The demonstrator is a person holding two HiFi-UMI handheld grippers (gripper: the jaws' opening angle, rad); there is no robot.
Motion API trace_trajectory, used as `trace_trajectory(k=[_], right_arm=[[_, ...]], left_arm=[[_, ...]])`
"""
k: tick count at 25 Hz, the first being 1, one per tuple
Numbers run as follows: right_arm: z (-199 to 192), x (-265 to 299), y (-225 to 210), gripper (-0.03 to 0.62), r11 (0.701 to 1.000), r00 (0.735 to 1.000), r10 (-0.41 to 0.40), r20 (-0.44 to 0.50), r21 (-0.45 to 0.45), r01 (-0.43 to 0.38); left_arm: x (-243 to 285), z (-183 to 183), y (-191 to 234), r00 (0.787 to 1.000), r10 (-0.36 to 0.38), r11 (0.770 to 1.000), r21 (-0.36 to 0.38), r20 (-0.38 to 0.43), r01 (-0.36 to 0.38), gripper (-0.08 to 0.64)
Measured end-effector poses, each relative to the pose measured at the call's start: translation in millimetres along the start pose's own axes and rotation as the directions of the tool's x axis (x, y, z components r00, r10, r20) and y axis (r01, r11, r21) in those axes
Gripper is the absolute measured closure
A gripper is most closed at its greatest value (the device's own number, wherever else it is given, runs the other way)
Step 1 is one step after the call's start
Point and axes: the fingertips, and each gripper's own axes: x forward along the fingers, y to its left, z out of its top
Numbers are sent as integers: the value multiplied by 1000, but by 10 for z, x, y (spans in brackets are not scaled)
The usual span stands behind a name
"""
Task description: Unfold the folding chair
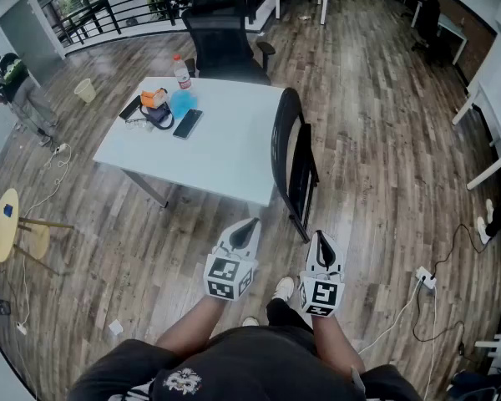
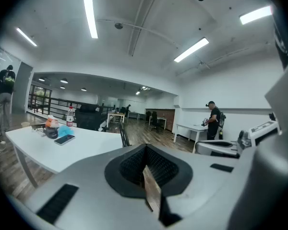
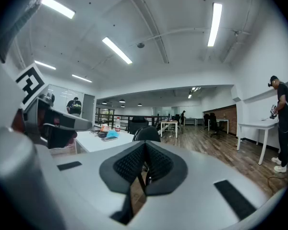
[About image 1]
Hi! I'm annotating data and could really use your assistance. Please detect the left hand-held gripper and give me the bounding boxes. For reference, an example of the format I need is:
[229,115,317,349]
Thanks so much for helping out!
[203,217,263,302]

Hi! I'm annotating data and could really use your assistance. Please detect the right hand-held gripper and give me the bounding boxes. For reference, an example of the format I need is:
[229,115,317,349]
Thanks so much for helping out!
[297,229,347,317]

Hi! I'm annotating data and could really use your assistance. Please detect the black folding chair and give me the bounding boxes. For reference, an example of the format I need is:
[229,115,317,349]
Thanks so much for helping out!
[270,86,321,244]

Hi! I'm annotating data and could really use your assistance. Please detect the person's left forearm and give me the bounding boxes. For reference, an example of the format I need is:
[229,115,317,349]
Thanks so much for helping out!
[155,294,235,361]

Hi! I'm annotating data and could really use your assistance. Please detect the person's right forearm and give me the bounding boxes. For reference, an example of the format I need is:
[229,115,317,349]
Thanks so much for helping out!
[311,313,367,376]

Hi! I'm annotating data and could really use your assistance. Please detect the black mesh office chair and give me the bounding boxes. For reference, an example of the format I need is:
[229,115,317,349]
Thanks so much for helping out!
[180,0,277,86]

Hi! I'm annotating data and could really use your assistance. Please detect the person's black trouser leg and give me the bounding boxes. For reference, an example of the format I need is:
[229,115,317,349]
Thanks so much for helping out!
[266,297,315,334]

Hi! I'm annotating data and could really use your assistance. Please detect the grey metal table leg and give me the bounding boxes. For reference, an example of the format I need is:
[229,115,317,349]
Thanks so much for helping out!
[119,168,170,210]

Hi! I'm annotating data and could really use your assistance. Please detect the black smartphone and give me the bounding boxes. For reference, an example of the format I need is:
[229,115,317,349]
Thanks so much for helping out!
[171,108,205,141]

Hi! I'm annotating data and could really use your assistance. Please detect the person's black shirt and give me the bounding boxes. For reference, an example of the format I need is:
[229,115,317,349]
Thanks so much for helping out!
[66,325,423,401]

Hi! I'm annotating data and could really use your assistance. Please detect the blue plastic bag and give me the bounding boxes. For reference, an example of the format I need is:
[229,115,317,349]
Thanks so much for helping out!
[169,88,200,121]

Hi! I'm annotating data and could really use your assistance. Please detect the clear eyeglasses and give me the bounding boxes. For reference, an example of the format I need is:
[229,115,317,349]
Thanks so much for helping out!
[124,116,156,134]

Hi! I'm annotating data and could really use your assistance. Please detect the orange pouch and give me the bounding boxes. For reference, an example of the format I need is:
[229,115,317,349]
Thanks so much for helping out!
[139,87,170,109]

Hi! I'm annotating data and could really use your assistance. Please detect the black flat case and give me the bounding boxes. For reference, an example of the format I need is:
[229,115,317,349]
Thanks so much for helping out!
[118,94,143,122]

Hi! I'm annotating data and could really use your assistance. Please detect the clear bottle with red label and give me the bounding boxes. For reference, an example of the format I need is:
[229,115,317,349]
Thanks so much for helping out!
[173,53,194,92]

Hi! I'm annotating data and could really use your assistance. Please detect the beige waste bin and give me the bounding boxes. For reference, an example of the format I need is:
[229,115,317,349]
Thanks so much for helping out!
[73,78,99,104]

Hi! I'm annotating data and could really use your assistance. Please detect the long white desk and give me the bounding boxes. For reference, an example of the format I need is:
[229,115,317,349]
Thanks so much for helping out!
[450,31,501,192]

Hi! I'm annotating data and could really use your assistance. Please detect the round yellow side table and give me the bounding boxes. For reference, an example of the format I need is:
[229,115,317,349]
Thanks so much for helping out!
[0,187,75,276]

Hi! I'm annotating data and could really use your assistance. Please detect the green potted plant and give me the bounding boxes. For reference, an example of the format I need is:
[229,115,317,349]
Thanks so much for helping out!
[144,0,169,21]

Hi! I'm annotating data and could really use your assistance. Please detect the white desk with glass top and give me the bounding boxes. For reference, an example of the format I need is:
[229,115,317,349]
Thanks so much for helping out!
[410,1,469,67]

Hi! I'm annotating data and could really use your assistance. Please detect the black metal railing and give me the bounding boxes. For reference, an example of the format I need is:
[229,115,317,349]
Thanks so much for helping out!
[37,0,251,50]

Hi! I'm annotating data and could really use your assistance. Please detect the grey door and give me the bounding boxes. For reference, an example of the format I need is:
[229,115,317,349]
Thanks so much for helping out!
[0,0,67,88]

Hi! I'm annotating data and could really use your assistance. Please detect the white cable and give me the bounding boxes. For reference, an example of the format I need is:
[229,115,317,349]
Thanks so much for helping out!
[19,143,73,325]
[357,281,439,401]

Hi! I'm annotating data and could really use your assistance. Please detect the black cable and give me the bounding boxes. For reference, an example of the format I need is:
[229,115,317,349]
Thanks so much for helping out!
[412,222,486,343]

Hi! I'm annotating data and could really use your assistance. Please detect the dark blue strap bag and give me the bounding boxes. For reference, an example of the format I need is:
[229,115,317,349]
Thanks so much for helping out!
[139,101,176,131]

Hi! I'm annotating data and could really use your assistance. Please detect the white metal frame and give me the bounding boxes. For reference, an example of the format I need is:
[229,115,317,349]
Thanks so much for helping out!
[473,331,501,359]

